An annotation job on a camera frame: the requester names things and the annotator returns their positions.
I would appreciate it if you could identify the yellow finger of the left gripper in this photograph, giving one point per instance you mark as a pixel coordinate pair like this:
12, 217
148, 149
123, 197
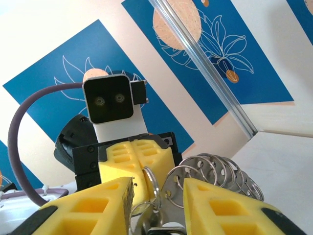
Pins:
156, 156
117, 161

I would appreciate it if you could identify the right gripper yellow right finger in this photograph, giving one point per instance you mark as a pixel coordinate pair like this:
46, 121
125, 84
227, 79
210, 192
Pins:
232, 213

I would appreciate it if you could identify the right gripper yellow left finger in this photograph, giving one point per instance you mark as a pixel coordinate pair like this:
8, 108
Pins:
85, 210

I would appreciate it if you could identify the metal keyring holder disc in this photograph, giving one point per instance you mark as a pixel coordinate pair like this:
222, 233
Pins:
173, 188

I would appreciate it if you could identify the small metal key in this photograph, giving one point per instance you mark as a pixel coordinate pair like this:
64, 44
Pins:
143, 215

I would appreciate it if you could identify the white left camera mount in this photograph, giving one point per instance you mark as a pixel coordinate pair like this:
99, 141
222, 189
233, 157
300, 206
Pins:
117, 132

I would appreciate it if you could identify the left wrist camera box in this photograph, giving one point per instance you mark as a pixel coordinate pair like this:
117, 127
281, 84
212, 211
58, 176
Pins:
107, 100

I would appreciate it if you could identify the blue floral wall panel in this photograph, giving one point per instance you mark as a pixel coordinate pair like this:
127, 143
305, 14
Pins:
49, 73
304, 17
5, 159
256, 73

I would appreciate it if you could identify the aluminium frame post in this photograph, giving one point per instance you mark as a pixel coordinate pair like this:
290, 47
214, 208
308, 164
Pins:
198, 56

